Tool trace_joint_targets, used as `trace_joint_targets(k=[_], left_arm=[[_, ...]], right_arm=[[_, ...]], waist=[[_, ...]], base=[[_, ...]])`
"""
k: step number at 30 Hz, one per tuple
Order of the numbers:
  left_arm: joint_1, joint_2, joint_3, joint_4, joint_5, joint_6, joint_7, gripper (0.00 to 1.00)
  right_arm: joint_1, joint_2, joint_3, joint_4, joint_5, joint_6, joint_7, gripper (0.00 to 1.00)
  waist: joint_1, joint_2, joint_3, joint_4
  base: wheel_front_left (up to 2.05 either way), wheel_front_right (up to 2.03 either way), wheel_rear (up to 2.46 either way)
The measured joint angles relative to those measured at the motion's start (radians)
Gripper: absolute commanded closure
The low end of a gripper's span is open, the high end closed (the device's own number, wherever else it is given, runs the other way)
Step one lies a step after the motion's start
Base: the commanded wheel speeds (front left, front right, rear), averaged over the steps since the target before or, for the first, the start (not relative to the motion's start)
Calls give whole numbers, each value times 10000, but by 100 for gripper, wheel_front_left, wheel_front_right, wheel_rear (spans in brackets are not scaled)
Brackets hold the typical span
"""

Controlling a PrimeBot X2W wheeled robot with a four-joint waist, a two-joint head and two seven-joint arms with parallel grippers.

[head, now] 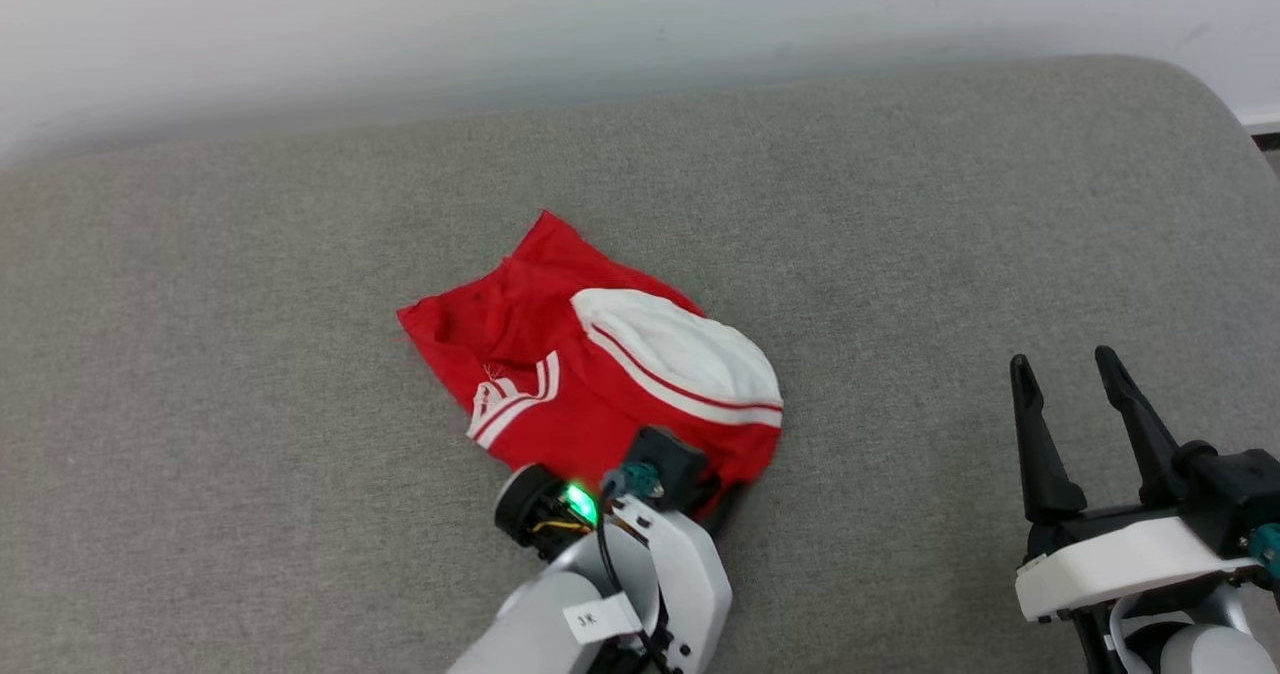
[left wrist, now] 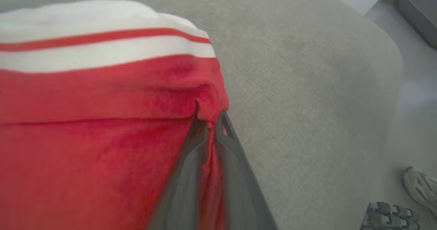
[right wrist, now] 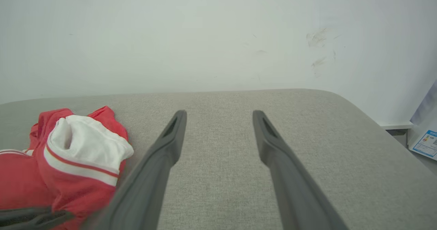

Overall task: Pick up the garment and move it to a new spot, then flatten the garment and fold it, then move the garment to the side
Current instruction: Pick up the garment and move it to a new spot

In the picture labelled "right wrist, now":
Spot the blue energy label sticker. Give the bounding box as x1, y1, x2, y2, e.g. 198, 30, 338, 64
412, 130, 437, 157

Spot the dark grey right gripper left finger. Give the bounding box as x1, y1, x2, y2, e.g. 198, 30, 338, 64
82, 110, 187, 230

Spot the red basketball jersey white trim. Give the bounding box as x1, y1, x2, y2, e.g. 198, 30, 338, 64
0, 106, 134, 230

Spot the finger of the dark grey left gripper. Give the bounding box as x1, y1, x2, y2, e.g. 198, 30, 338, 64
0, 206, 75, 230

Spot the white appliance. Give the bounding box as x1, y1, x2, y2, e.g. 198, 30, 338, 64
408, 80, 437, 161

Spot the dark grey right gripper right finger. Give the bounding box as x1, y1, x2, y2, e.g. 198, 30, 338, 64
252, 110, 349, 230

